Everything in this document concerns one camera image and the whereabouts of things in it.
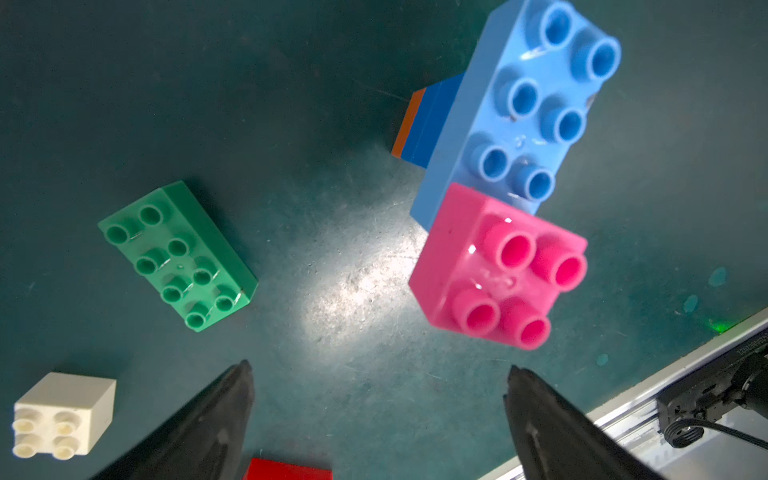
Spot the cream square lego brick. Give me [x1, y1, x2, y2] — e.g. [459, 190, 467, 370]
[12, 372, 117, 461]

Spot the orange square lego brick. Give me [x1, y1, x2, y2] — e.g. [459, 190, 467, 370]
[391, 88, 427, 161]

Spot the red long lego brick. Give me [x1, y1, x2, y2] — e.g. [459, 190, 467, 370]
[243, 458, 333, 480]

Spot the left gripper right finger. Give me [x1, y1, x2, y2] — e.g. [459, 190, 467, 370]
[504, 366, 660, 480]

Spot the green long lego brick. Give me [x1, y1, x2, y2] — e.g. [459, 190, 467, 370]
[98, 181, 258, 332]

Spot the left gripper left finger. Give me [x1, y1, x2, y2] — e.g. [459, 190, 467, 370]
[94, 360, 255, 479]

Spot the light blue long lego brick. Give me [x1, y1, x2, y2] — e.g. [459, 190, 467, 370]
[410, 1, 622, 229]

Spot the green table mat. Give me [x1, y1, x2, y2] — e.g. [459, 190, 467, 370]
[1, 1, 767, 479]

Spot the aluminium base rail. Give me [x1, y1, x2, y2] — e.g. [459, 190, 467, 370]
[486, 310, 767, 479]

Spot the blue square lego brick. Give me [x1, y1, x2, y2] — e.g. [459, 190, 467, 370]
[407, 91, 434, 167]
[415, 73, 464, 168]

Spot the pink square lego brick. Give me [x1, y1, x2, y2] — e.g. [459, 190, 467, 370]
[409, 183, 588, 350]

